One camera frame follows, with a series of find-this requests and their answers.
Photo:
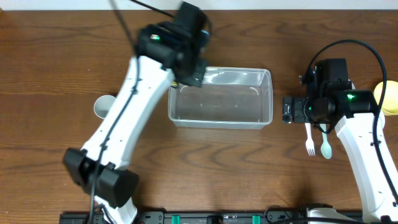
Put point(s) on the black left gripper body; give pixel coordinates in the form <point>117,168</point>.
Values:
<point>194,76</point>

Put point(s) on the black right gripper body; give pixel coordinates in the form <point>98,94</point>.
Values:
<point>288,110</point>

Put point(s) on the grey plastic cup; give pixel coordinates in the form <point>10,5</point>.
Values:
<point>102,105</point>

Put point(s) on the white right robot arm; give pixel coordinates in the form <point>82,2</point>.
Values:
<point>358,127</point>

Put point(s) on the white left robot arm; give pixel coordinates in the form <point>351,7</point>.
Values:
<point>163,54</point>

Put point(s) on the clear plastic container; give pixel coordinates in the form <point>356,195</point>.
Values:
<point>229,98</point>

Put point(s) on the mint green plastic spoon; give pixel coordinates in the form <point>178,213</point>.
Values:
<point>326,149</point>

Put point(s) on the white plastic fork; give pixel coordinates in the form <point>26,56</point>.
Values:
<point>309,143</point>

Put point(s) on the yellow plastic bowl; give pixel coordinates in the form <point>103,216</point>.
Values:
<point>389,105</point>

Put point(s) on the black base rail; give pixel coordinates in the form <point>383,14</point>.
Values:
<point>160,217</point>

